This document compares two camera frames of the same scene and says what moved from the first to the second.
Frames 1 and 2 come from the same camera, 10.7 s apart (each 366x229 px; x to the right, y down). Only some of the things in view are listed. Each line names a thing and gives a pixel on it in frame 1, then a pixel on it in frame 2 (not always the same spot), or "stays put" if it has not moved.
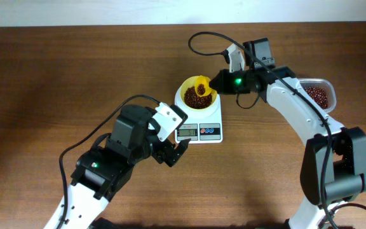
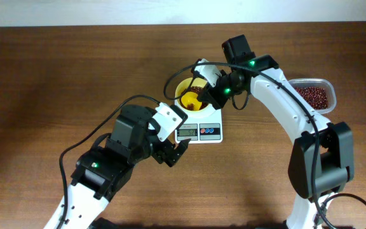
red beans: [201, 89] → [190, 107]
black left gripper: [165, 147] stays put
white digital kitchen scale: [204, 126] stays put
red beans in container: [319, 95] stays put
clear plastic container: [321, 91] stays put
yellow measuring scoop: [203, 80] → [191, 97]
